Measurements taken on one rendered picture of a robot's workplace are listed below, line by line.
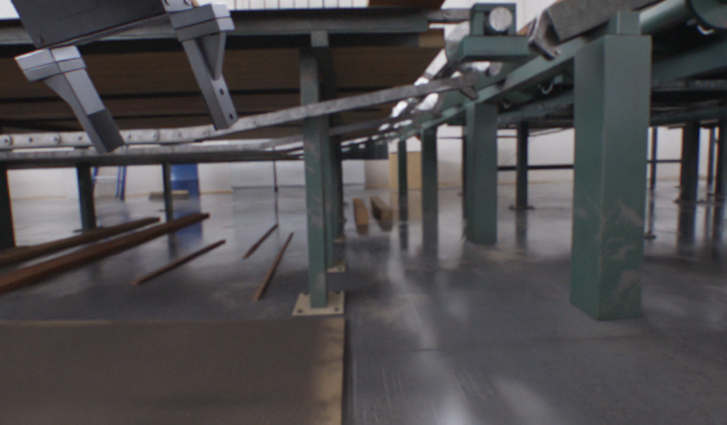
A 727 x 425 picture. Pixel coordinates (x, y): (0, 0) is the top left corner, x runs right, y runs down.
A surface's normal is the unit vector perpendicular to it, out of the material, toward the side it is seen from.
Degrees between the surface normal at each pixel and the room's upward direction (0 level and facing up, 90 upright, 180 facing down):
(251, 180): 90
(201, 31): 113
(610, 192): 90
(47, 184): 95
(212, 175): 95
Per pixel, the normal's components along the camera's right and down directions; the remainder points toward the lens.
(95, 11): -0.07, 0.48
